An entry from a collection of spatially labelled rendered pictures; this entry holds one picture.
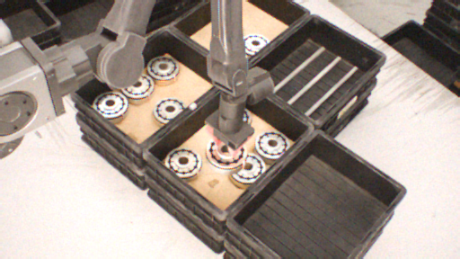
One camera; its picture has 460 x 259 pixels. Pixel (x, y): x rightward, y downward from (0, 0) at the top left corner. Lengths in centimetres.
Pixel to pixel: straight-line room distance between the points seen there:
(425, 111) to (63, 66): 142
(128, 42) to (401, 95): 131
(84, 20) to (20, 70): 182
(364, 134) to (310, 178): 38
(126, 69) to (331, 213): 79
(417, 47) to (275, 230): 170
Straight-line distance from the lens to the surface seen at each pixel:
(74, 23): 272
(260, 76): 122
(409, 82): 214
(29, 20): 260
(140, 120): 170
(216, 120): 129
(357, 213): 158
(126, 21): 98
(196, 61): 178
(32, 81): 91
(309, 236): 151
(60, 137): 186
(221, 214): 139
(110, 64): 96
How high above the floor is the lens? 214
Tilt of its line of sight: 51 degrees down
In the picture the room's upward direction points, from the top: 6 degrees clockwise
